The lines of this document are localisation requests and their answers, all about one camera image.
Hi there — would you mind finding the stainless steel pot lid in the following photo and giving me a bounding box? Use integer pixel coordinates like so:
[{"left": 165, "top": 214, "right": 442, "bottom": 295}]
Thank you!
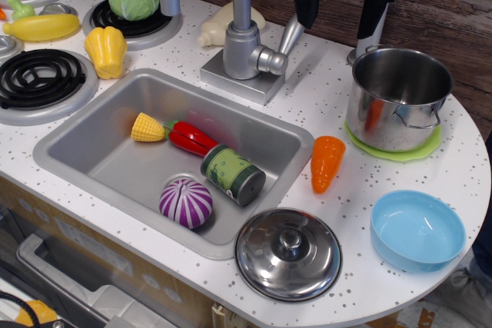
[{"left": 234, "top": 208, "right": 342, "bottom": 303}]

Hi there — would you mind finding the grey toy faucet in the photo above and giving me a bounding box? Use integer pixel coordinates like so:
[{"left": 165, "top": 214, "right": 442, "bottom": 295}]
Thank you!
[{"left": 157, "top": 0, "right": 307, "bottom": 107}]

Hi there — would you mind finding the cream toy squeeze bottle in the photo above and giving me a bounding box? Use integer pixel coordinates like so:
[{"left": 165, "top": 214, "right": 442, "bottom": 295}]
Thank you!
[{"left": 197, "top": 2, "right": 266, "bottom": 47}]

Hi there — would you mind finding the orange toy carrot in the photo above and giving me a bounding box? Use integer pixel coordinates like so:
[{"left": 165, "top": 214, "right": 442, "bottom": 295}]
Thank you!
[{"left": 311, "top": 136, "right": 346, "bottom": 194}]

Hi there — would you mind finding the green plastic plate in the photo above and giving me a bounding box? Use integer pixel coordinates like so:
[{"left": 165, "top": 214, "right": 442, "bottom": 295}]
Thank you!
[{"left": 344, "top": 121, "right": 441, "bottom": 162}]

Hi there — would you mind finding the back right stove burner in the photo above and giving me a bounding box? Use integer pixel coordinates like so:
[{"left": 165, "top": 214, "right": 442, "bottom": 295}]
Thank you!
[{"left": 82, "top": 0, "right": 183, "bottom": 51}]

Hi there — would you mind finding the green toy food can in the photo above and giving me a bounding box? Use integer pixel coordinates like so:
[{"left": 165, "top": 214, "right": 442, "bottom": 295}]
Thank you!
[{"left": 200, "top": 144, "right": 266, "bottom": 207}]

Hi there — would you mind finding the red toy chili pepper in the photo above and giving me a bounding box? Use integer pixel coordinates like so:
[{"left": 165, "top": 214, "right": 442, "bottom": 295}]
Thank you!
[{"left": 164, "top": 121, "right": 218, "bottom": 157}]

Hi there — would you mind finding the yellow toy corn piece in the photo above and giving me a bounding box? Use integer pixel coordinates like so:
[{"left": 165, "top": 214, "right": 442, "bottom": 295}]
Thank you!
[{"left": 131, "top": 112, "right": 166, "bottom": 142}]

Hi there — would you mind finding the yellow toy bell pepper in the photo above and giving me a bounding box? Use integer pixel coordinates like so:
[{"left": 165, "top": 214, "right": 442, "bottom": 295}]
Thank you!
[{"left": 84, "top": 26, "right": 127, "bottom": 79}]

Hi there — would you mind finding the light blue plastic bowl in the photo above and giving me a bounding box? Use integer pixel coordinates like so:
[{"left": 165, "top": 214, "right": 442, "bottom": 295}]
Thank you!
[{"left": 371, "top": 191, "right": 466, "bottom": 273}]

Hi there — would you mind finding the purple toy onion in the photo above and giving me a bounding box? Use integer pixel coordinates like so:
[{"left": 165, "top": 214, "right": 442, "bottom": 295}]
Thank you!
[{"left": 159, "top": 177, "right": 213, "bottom": 230}]

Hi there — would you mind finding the grey stove knob centre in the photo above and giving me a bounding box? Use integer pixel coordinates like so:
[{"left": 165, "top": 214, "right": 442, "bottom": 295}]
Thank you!
[{"left": 38, "top": 2, "right": 78, "bottom": 16}]

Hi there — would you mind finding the grey stove knob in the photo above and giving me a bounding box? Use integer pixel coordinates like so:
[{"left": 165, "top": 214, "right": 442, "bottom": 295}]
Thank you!
[
  {"left": 0, "top": 35, "right": 24, "bottom": 65},
  {"left": 38, "top": 2, "right": 78, "bottom": 16}
]

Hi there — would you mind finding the grey toy sink basin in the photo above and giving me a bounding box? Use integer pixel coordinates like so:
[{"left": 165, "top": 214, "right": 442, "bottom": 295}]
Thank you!
[{"left": 33, "top": 68, "right": 314, "bottom": 260}]

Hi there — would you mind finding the yellow toy squash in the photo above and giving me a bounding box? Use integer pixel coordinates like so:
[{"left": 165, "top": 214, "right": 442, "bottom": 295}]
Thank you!
[{"left": 3, "top": 14, "right": 80, "bottom": 41}]

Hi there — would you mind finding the front left stove burner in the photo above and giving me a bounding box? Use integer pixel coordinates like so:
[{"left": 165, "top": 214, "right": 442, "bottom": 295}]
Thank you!
[{"left": 1, "top": 49, "right": 99, "bottom": 126}]

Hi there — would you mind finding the small green toy vegetable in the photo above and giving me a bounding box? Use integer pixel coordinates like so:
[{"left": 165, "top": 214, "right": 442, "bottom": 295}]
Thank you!
[{"left": 6, "top": 0, "right": 36, "bottom": 21}]

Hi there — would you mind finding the grey sneaker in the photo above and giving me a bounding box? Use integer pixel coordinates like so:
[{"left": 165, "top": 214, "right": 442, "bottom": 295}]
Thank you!
[{"left": 424, "top": 268, "right": 491, "bottom": 327}]

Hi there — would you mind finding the grey stove knob left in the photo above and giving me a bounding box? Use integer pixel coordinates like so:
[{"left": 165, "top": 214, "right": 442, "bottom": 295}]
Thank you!
[{"left": 0, "top": 35, "right": 24, "bottom": 65}]

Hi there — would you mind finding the oven door handle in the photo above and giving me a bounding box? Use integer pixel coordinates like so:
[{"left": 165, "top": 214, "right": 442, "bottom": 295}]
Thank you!
[{"left": 16, "top": 234, "right": 131, "bottom": 327}]

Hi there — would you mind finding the yellow object with black cable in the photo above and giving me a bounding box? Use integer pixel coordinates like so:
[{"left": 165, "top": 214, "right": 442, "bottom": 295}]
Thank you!
[{"left": 1, "top": 291, "right": 58, "bottom": 327}]

